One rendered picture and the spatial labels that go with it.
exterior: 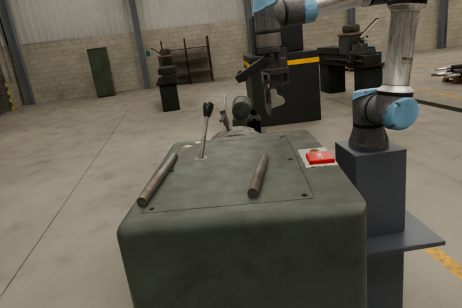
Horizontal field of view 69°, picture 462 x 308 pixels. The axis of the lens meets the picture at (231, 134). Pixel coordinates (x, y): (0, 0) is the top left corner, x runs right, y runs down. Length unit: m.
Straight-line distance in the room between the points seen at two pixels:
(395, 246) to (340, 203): 0.82
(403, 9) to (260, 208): 0.84
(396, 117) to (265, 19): 0.54
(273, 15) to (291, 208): 0.59
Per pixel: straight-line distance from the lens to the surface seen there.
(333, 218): 0.65
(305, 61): 6.03
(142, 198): 0.73
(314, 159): 0.84
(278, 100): 1.06
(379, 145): 1.39
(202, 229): 0.65
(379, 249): 1.44
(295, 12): 1.06
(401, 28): 1.25
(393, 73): 1.25
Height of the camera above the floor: 1.57
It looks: 16 degrees down
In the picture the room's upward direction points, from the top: 7 degrees counter-clockwise
